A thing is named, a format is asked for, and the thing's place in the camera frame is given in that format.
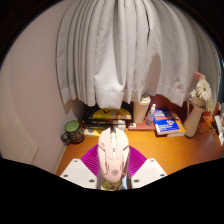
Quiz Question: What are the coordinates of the white curtain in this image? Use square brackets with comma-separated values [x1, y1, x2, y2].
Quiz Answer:
[55, 0, 221, 111]

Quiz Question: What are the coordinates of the dark mug with green inside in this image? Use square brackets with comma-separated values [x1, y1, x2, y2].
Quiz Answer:
[60, 120, 86, 145]

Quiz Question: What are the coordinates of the white flower bouquet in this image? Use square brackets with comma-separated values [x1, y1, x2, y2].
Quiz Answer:
[189, 71, 216, 113]

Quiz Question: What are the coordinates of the black book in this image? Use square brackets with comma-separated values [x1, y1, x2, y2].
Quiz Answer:
[83, 114, 128, 127]
[83, 121, 128, 132]

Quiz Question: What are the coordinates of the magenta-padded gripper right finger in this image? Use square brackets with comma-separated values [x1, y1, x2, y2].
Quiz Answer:
[127, 145, 168, 190]

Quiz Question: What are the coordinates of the clear spray bottle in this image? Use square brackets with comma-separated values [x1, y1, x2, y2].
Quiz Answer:
[145, 103, 157, 127]

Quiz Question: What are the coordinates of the blue-covered book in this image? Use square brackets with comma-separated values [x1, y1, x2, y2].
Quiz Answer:
[153, 108, 181, 136]

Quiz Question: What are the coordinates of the orange-covered book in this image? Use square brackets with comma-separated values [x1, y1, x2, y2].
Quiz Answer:
[154, 111, 187, 138]

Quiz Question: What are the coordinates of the white lotion bottle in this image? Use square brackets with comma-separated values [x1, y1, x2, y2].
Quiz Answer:
[132, 93, 152, 124]

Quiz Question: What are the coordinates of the red-brown book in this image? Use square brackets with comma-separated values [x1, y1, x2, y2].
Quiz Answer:
[127, 120, 156, 131]

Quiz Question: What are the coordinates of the white ceramic jug vase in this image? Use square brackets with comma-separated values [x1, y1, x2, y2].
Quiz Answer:
[183, 103, 206, 138]

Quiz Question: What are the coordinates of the pink computer mouse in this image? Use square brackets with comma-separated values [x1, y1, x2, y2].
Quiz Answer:
[96, 126, 131, 184]

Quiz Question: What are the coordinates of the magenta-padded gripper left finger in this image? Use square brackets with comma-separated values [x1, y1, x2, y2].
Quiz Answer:
[59, 144, 102, 190]

